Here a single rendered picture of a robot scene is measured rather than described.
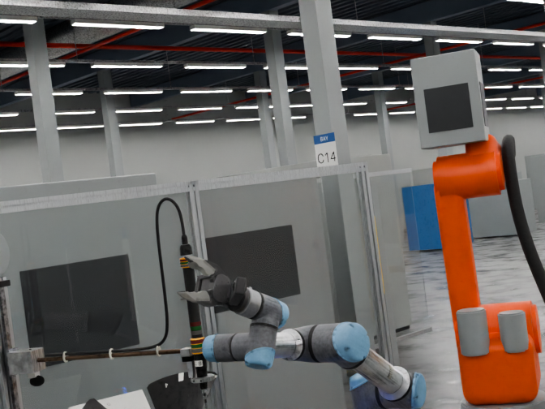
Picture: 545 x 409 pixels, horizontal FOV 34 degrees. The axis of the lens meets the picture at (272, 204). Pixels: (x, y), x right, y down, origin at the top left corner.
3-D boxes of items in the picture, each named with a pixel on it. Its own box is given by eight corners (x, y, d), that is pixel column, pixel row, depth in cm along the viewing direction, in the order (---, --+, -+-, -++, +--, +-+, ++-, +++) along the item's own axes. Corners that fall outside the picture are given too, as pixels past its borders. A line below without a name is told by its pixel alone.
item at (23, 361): (6, 377, 288) (3, 350, 288) (20, 372, 294) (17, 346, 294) (33, 376, 284) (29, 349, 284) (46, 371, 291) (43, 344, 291)
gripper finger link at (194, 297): (167, 306, 225) (196, 303, 231) (182, 303, 220) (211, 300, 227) (165, 293, 225) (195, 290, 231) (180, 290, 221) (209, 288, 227)
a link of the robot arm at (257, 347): (245, 371, 244) (251, 332, 248) (279, 370, 237) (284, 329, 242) (227, 363, 238) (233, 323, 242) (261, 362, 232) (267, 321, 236)
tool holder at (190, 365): (181, 384, 265) (176, 350, 265) (191, 378, 271) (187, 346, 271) (208, 382, 261) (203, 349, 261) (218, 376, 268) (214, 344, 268)
